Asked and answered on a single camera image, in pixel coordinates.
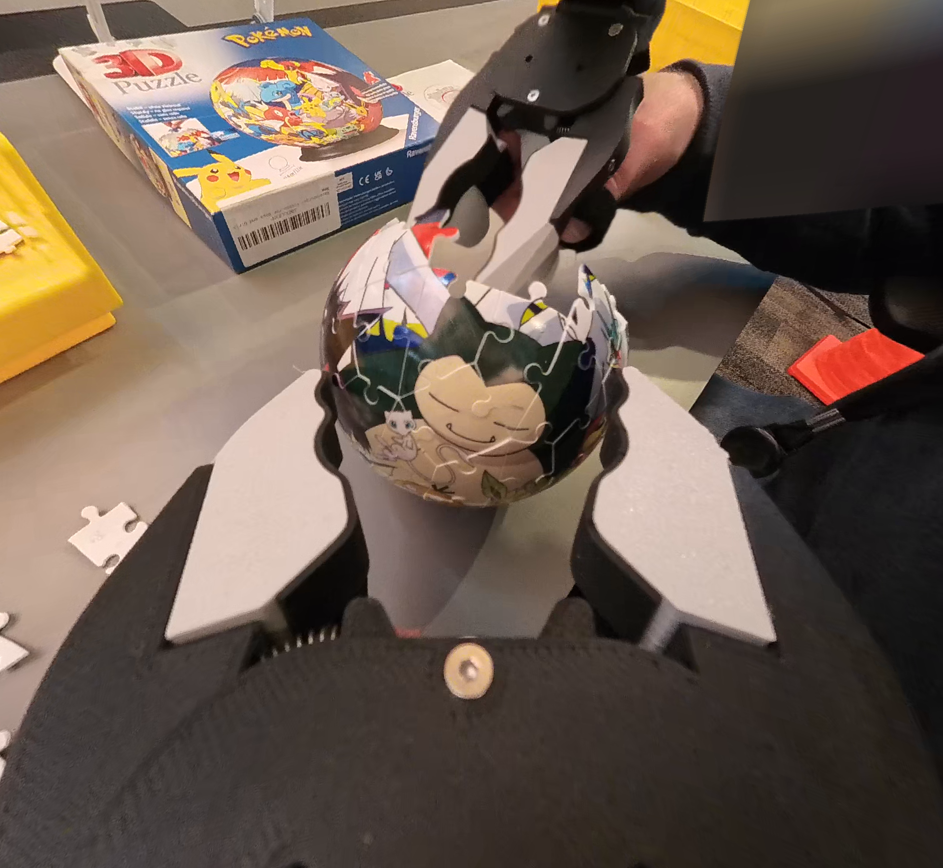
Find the person's right hand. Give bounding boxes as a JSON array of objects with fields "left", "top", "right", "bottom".
[{"left": 610, "top": 63, "right": 710, "bottom": 204}]

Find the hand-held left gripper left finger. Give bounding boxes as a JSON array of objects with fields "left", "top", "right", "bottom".
[{"left": 164, "top": 370, "right": 368, "bottom": 645}]

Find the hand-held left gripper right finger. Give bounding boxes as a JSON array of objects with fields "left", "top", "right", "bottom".
[{"left": 575, "top": 367, "right": 778, "bottom": 653}]

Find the yellow plastic bin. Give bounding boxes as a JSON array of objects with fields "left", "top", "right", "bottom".
[{"left": 0, "top": 133, "right": 124, "bottom": 384}]

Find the blue puzzle box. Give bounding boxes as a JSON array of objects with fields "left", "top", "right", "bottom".
[{"left": 57, "top": 17, "right": 474, "bottom": 276}]

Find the red plastic part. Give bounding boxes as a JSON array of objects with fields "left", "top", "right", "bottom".
[{"left": 787, "top": 329, "right": 925, "bottom": 405}]

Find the colourful puzzle ball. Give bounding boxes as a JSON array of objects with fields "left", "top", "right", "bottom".
[{"left": 320, "top": 216, "right": 631, "bottom": 509}]

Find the black lanyard strap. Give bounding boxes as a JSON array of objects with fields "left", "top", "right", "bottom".
[{"left": 774, "top": 358, "right": 943, "bottom": 436}]

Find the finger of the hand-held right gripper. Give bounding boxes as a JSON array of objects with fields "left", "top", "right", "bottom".
[
  {"left": 479, "top": 130, "right": 592, "bottom": 294},
  {"left": 409, "top": 105, "right": 518, "bottom": 229}
]

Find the white instruction sheet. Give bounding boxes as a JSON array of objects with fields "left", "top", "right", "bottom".
[{"left": 387, "top": 65, "right": 476, "bottom": 119}]

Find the group of white puzzle pieces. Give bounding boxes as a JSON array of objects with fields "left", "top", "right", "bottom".
[
  {"left": 0, "top": 214, "right": 39, "bottom": 257},
  {"left": 0, "top": 502, "right": 148, "bottom": 773}
]

